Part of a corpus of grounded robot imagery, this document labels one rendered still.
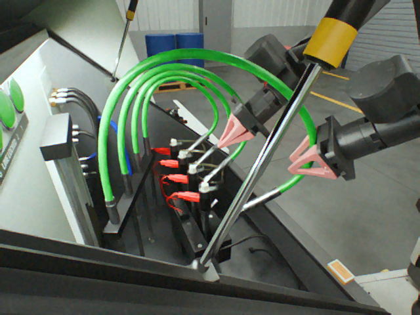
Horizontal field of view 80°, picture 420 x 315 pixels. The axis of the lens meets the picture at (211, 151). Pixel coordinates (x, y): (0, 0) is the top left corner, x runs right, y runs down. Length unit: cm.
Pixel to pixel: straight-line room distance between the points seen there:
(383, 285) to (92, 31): 163
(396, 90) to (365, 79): 4
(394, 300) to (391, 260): 61
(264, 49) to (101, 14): 45
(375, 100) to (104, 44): 64
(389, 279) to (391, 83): 141
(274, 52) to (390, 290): 138
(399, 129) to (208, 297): 33
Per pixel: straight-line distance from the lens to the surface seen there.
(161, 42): 517
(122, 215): 57
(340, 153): 43
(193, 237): 66
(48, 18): 77
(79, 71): 74
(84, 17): 77
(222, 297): 20
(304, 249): 72
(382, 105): 37
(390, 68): 37
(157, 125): 81
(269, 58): 48
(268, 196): 50
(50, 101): 64
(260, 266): 81
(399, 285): 169
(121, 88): 40
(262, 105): 50
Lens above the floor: 148
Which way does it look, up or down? 30 degrees down
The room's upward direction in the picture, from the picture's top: straight up
